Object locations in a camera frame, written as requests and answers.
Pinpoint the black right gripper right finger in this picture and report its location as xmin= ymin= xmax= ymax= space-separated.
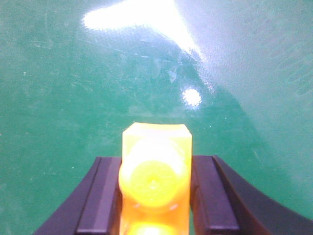
xmin=190 ymin=155 xmax=313 ymax=235

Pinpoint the yellow toy block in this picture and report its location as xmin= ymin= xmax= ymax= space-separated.
xmin=118 ymin=122 xmax=192 ymax=235

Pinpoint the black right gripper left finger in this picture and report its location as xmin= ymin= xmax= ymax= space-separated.
xmin=35 ymin=157 xmax=121 ymax=235

